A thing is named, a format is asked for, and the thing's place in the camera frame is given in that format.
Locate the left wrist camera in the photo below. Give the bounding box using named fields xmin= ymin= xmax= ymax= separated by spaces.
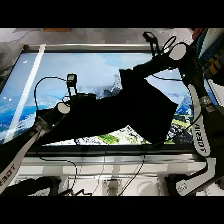
xmin=65 ymin=73 xmax=80 ymax=96

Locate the black garment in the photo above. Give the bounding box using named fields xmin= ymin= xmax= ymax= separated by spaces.
xmin=38 ymin=68 xmax=179 ymax=146

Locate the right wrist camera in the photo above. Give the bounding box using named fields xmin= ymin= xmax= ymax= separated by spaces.
xmin=142 ymin=31 xmax=162 ymax=56

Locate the heap of clothes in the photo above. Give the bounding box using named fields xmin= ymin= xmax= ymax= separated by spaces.
xmin=191 ymin=27 xmax=224 ymax=84

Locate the black cable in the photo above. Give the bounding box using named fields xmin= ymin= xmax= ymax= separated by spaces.
xmin=33 ymin=75 xmax=84 ymax=197
xmin=118 ymin=123 xmax=196 ymax=197

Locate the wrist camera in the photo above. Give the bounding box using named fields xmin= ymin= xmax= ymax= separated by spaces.
xmin=142 ymin=31 xmax=162 ymax=56
xmin=65 ymin=73 xmax=80 ymax=96

